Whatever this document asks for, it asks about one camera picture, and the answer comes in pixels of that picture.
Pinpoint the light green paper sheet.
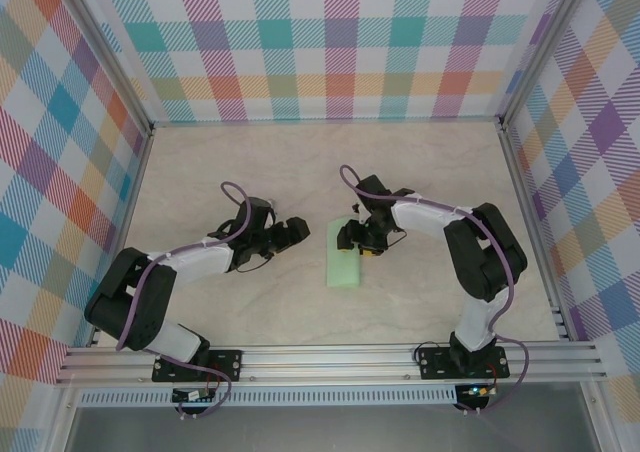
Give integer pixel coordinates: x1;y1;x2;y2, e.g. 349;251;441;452
324;215;362;290

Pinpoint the thin black left gripper cable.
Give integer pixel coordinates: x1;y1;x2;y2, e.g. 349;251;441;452
234;252;275;274

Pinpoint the thin aluminium frame rail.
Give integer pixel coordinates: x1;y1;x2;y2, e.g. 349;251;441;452
149;115;504;129

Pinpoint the wide aluminium base rail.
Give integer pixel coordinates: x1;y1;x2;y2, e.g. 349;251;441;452
54;344;609;386

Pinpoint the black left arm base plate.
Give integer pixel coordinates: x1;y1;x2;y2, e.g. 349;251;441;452
152;349;244;383

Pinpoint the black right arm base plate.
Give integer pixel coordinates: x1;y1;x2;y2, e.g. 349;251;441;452
417;345;510;381

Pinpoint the aluminium side frame rail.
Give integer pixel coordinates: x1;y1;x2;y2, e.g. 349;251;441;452
498;121;574;343
87;129;156;348

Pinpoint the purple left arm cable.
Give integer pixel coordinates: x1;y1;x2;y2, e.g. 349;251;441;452
114;180;251;421

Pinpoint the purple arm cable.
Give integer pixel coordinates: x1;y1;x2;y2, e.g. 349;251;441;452
339;164;531;416
114;180;251;421

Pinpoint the perforated grey cable duct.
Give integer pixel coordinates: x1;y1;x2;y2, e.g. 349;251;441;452
77;389;459;407

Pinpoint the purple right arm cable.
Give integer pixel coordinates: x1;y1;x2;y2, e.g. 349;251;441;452
339;164;531;416

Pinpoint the aluminium frame post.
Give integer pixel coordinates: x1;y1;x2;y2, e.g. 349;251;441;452
497;0;594;133
58;0;155;138

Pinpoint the aluminium frame leg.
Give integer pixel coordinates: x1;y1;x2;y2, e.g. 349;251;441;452
579;381;621;452
44;384;84;452

